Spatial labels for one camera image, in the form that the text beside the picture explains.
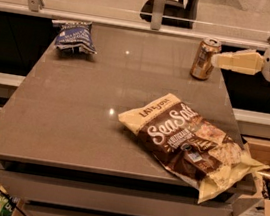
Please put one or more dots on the black office chair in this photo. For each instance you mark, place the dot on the black office chair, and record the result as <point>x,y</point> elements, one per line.
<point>180,13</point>

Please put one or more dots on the brown sea salt chips bag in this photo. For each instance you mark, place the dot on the brown sea salt chips bag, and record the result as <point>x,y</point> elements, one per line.
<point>189,146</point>

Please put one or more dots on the middle metal railing post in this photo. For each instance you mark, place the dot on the middle metal railing post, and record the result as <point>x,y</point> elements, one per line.
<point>157,14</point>

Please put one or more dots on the orange soda can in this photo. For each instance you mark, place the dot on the orange soda can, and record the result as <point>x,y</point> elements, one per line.
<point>202,65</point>

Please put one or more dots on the blue chips bag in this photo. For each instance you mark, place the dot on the blue chips bag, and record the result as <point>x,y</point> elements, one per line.
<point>74,37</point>

